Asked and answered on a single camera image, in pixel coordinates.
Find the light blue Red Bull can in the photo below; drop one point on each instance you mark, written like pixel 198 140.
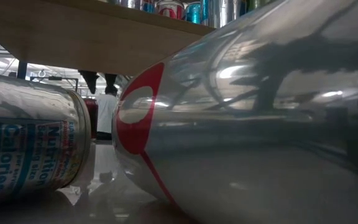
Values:
pixel 193 13
pixel 135 3

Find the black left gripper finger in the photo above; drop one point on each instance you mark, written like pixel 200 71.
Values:
pixel 110 80
pixel 89 81

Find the blue silver Red Bull can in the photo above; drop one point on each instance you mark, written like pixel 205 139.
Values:
pixel 26 149

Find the light wooden shelf board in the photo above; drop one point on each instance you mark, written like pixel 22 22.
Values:
pixel 89 37

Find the person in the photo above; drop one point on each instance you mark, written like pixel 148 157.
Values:
pixel 106 113

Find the green Sanzo can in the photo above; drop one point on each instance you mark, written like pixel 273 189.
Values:
pixel 258 3

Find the black shelf leg bracket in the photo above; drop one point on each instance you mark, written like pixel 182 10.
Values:
pixel 22 70

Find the silver Diet Coke can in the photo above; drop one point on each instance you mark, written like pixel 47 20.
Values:
pixel 244 149

